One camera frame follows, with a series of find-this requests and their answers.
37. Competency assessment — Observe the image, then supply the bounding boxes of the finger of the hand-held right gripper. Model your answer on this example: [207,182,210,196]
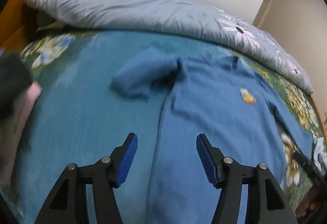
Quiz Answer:
[293,151,327,187]

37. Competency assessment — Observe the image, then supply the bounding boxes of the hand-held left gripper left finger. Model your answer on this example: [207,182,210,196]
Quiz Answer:
[34,133,138,224]

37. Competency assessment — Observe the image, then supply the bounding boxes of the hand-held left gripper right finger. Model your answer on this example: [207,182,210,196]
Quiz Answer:
[196,133,298,224]

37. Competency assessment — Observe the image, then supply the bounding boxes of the blue fleece top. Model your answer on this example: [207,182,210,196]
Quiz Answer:
[111,52,311,224]

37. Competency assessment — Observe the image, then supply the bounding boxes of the person's right hand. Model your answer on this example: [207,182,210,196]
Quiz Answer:
[296,185,324,217]

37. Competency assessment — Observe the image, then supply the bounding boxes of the green floral printed blanket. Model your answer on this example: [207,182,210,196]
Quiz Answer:
[0,30,327,224]

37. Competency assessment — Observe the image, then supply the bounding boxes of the pink garment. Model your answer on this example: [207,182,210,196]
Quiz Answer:
[0,84,43,189]

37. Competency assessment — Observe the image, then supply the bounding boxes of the dark grey garment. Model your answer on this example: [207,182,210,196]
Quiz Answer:
[0,54,34,122]

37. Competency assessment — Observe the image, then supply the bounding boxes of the grey-blue daisy print duvet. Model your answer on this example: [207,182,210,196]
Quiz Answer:
[24,0,314,95]

